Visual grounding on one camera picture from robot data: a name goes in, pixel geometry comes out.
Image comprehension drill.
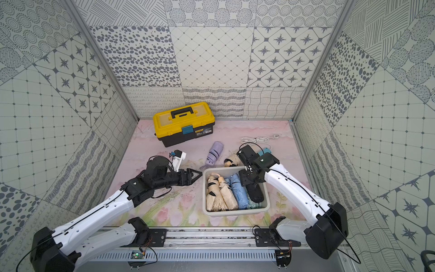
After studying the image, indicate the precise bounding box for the white coiled cable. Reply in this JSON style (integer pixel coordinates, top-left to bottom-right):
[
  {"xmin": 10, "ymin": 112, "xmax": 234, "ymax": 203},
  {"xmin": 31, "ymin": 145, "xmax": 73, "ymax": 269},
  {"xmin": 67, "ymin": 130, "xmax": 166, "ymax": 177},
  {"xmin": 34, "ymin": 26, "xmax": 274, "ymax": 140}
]
[{"xmin": 241, "ymin": 133, "xmax": 282, "ymax": 146}]

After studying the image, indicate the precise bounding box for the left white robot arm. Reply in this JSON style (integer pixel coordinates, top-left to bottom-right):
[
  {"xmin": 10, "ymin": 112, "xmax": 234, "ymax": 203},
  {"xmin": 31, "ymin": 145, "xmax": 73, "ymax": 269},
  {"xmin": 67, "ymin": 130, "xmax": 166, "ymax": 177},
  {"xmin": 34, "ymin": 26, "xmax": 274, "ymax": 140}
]
[{"xmin": 29, "ymin": 155, "xmax": 202, "ymax": 272}]

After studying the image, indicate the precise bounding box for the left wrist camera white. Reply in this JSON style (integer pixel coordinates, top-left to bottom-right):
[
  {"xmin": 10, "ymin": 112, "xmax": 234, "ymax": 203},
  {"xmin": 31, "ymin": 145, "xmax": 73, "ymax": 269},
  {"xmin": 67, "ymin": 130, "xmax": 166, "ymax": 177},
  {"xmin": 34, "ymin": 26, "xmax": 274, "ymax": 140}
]
[{"xmin": 169, "ymin": 150, "xmax": 186, "ymax": 172}]

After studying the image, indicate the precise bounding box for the black umbrella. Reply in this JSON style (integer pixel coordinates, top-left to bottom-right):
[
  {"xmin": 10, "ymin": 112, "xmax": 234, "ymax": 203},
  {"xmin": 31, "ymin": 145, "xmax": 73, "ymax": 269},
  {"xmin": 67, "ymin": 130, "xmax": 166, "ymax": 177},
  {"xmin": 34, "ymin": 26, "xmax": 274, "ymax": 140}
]
[{"xmin": 246, "ymin": 183, "xmax": 265, "ymax": 204}]

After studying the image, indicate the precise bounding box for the lavender umbrella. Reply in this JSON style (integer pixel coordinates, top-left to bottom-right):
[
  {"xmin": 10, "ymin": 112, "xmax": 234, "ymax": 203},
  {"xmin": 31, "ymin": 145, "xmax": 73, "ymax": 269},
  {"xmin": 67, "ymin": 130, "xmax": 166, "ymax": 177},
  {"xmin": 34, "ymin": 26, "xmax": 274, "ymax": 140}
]
[{"xmin": 200, "ymin": 141, "xmax": 224, "ymax": 170}]

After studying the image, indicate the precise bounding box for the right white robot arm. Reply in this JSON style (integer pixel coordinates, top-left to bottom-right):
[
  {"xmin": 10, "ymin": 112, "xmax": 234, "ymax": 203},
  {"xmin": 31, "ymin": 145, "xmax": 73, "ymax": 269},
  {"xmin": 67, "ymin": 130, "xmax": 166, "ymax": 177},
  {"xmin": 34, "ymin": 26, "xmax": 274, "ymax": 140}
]
[{"xmin": 237, "ymin": 145, "xmax": 348, "ymax": 259}]

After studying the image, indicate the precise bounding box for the cream umbrella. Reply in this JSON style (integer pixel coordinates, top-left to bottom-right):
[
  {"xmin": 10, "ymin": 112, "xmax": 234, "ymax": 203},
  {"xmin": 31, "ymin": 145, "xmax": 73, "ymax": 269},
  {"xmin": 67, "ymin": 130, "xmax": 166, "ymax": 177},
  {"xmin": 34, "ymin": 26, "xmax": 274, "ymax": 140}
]
[{"xmin": 224, "ymin": 154, "xmax": 243, "ymax": 167}]

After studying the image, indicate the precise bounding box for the white plastic storage box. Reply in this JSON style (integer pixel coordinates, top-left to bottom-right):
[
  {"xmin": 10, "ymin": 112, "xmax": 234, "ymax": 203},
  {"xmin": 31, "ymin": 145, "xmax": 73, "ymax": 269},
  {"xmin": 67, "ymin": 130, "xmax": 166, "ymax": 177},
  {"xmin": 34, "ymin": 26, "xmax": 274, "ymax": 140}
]
[{"xmin": 202, "ymin": 166, "xmax": 270, "ymax": 216}]

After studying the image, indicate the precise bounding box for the teal umbrella case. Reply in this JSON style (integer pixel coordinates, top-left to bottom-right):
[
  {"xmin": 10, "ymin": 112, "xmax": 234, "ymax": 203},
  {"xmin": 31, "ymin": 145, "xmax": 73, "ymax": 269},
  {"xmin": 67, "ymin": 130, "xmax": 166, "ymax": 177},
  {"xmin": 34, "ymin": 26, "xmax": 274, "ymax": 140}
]
[{"xmin": 258, "ymin": 148, "xmax": 271, "ymax": 156}]

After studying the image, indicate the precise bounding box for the small pale blue umbrella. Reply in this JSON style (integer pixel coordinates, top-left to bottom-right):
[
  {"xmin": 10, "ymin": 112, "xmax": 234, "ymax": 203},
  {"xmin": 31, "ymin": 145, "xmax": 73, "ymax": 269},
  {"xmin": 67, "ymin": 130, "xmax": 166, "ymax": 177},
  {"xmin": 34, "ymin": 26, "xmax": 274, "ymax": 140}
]
[{"xmin": 225, "ymin": 173, "xmax": 249, "ymax": 210}]

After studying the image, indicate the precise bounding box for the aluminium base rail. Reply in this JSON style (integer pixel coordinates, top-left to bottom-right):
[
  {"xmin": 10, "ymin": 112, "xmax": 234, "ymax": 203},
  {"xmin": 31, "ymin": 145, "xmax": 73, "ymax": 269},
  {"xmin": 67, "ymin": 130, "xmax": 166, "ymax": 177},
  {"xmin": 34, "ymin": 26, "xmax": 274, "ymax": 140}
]
[{"xmin": 77, "ymin": 226, "xmax": 341, "ymax": 269}]

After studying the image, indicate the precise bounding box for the mint green umbrella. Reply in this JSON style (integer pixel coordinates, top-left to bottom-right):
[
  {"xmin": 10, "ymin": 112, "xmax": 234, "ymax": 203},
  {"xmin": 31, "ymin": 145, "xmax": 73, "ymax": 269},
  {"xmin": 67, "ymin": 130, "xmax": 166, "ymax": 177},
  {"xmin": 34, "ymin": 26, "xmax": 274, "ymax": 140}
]
[{"xmin": 248, "ymin": 201, "xmax": 263, "ymax": 209}]

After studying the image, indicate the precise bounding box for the small beige umbrella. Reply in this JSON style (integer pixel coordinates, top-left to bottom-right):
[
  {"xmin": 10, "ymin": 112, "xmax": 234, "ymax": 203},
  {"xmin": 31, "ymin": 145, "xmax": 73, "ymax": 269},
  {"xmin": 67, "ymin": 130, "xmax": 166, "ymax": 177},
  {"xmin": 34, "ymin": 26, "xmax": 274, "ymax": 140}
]
[{"xmin": 218, "ymin": 176, "xmax": 239, "ymax": 211}]

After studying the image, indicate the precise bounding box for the yellow black toolbox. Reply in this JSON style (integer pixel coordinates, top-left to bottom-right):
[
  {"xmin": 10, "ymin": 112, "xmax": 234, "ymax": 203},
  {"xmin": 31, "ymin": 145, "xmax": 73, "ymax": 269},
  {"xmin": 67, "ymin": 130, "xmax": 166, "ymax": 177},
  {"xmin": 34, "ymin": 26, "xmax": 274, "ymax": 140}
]
[{"xmin": 153, "ymin": 102, "xmax": 215, "ymax": 147}]

